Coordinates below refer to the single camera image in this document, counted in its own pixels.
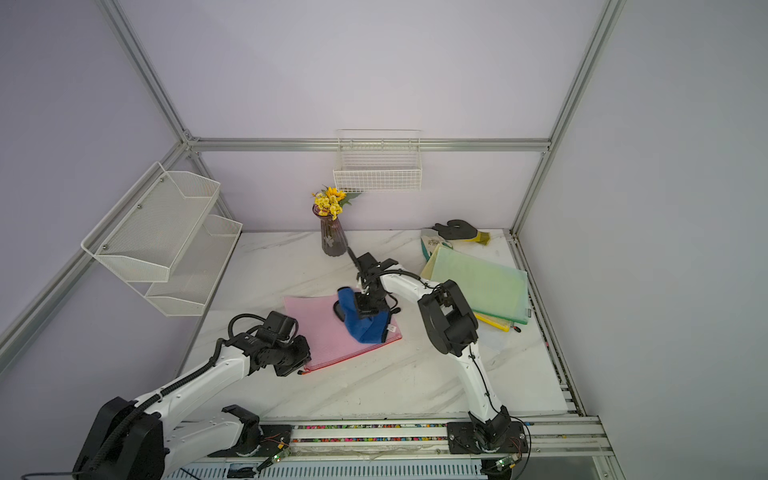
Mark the yellow mesh document bag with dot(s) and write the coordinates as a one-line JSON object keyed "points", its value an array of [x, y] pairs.
{"points": [[495, 323]]}

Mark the pink mesh document bag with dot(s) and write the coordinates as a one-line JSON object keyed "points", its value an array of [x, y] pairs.
{"points": [[329, 341]]}

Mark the black yellow work glove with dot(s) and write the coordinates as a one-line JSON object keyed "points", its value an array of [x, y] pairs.
{"points": [[461, 230]]}

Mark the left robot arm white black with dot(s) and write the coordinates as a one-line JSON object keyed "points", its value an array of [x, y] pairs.
{"points": [[152, 435]]}

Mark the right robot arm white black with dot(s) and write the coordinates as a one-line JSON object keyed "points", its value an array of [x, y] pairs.
{"points": [[449, 323]]}

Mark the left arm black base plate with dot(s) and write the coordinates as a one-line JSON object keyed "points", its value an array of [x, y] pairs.
{"points": [[266, 441]]}

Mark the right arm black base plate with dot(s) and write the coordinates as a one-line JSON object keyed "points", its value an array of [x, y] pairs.
{"points": [[483, 438]]}

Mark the yellow artificial flowers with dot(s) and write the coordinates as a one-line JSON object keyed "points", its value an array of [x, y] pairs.
{"points": [[329, 202]]}

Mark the aluminium frame rail base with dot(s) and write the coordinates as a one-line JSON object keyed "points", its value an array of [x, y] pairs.
{"points": [[569, 447]]}

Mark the green zipper mesh document bag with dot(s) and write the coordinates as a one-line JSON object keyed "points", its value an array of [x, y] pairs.
{"points": [[480, 285]]}

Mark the white wire wall basket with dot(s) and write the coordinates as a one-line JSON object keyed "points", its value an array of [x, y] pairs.
{"points": [[378, 160]]}

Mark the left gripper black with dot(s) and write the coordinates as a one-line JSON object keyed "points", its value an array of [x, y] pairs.
{"points": [[302, 358]]}

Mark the white two-tier mesh shelf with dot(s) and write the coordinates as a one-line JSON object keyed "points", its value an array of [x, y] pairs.
{"points": [[165, 241]]}

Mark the blue microfiber cleaning cloth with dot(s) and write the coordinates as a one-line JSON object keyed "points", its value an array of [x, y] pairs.
{"points": [[367, 320]]}

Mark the green white work glove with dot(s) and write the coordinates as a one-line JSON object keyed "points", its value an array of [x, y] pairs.
{"points": [[430, 240]]}

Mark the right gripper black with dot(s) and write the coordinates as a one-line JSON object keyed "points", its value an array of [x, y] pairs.
{"points": [[365, 308]]}

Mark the dark purple glass vase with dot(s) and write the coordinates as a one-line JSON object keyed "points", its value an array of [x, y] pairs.
{"points": [[333, 239]]}

